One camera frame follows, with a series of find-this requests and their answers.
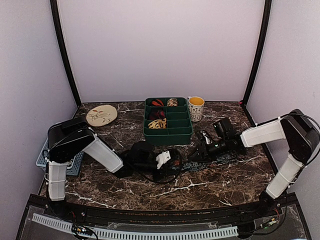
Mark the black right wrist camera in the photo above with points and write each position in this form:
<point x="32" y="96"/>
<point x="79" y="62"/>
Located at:
<point x="224" y="129"/>

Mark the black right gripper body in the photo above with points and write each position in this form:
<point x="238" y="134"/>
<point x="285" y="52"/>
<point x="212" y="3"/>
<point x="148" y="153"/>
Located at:
<point x="215" y="151"/>

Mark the yellow patterned rolled tie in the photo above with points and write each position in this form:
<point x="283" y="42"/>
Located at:
<point x="158" y="124"/>

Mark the white slotted cable duct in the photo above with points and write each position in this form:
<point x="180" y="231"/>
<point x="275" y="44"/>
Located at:
<point x="110" y="234"/>

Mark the round bird-pattern plate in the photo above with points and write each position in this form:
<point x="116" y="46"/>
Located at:
<point x="101" y="115"/>

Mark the black frame post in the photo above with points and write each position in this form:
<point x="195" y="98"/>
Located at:
<point x="258" y="52"/>
<point x="63" y="52"/>

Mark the red navy striped rolled tie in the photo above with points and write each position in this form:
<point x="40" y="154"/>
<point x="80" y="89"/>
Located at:
<point x="156" y="103"/>

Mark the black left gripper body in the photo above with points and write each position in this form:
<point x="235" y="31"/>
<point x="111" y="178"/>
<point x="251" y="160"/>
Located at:
<point x="140" y="167"/>

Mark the white mug yellow inside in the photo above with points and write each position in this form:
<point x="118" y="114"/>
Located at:
<point x="196" y="107"/>

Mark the black front rail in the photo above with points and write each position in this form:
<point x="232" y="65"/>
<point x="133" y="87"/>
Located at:
<point x="101" y="216"/>

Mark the dark floral necktie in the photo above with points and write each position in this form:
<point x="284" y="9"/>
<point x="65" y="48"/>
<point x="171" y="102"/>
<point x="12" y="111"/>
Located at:
<point x="191" y="166"/>

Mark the left black frame post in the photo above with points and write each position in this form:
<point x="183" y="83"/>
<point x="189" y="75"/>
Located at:
<point x="63" y="52"/>

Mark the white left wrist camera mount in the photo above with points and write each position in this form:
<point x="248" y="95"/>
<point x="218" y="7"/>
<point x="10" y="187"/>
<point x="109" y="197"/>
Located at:
<point x="162" y="158"/>

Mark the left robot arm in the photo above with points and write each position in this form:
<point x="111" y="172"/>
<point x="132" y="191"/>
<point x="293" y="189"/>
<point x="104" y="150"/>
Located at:
<point x="69" y="138"/>

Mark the floral cream rolled tie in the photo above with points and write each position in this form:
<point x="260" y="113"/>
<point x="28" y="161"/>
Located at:
<point x="173" y="102"/>

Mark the green compartment organizer tray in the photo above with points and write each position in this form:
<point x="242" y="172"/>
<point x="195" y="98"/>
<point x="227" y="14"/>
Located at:
<point x="179" y="126"/>

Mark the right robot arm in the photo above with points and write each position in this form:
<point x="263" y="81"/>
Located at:
<point x="300" y="132"/>

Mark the right black frame post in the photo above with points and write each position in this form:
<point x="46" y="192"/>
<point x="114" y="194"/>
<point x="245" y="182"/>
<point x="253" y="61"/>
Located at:
<point x="258" y="52"/>

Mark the light blue plastic basket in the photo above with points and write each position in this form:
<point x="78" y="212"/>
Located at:
<point x="74" y="165"/>

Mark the maroon navy striped rolled tie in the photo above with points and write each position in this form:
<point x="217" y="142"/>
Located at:
<point x="157" y="115"/>

